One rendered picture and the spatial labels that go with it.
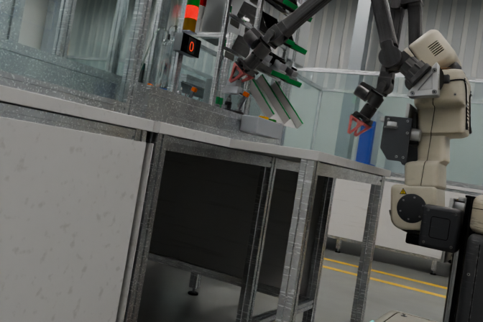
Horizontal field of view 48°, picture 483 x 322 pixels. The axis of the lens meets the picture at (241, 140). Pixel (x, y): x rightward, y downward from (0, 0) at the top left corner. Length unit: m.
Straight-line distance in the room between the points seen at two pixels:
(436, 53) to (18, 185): 1.50
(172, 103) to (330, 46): 9.87
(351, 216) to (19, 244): 5.03
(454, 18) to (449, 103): 8.94
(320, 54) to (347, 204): 5.87
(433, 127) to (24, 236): 1.44
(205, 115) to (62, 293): 0.74
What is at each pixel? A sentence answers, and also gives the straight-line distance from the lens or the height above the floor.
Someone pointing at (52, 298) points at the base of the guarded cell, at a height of 0.42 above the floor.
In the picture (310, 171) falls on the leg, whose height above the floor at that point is 0.80.
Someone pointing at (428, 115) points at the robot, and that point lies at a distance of 2.10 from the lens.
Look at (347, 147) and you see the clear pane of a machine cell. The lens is 6.09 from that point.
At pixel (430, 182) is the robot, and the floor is 0.83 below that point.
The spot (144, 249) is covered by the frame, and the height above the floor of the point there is 0.51.
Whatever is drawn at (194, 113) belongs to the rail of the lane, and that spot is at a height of 0.92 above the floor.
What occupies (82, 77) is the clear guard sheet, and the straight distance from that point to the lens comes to 1.33.
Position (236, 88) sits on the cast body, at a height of 1.08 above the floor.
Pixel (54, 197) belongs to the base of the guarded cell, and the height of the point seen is 0.65.
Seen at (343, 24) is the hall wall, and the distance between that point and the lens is 11.44.
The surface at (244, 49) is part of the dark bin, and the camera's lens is 2.53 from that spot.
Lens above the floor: 0.79
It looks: 2 degrees up
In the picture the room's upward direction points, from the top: 9 degrees clockwise
